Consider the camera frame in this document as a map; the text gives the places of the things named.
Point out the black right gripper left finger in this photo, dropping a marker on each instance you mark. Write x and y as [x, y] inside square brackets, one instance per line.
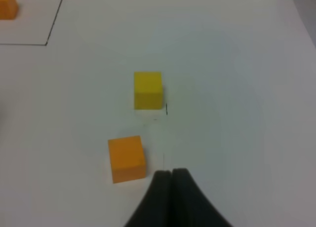
[153, 210]

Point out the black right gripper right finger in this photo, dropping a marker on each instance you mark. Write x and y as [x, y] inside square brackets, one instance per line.
[189, 206]

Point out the yellow block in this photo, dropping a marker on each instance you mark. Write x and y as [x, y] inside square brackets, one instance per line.
[148, 91]

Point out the orange template block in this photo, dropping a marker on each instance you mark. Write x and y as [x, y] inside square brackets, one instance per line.
[8, 9]

